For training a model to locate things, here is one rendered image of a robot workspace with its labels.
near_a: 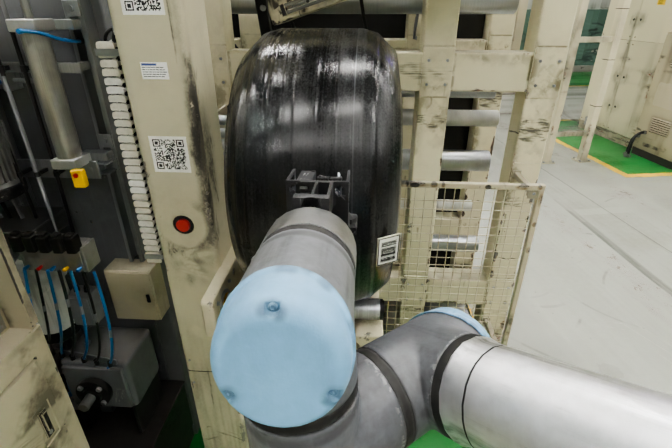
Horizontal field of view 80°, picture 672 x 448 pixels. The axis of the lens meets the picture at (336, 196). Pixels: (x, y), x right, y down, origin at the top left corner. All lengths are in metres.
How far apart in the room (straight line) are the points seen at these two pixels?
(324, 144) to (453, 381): 0.38
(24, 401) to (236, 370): 0.83
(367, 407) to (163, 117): 0.65
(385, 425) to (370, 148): 0.38
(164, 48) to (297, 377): 0.66
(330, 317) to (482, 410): 0.15
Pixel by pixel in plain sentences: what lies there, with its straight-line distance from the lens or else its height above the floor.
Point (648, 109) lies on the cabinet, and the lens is 5.44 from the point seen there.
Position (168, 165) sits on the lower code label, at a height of 1.20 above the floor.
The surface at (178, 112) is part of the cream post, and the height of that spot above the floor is 1.30.
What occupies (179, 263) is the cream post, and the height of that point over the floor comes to 0.96.
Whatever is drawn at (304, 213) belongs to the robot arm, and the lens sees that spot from 0.37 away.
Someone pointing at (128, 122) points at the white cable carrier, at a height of 1.28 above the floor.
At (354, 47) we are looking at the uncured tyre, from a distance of 0.71.
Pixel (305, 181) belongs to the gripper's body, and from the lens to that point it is 0.44.
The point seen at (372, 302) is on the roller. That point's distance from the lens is 0.88.
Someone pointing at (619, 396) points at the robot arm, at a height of 1.28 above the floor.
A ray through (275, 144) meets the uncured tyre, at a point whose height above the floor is 1.30.
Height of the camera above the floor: 1.49
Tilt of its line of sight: 25 degrees down
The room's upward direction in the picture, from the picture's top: straight up
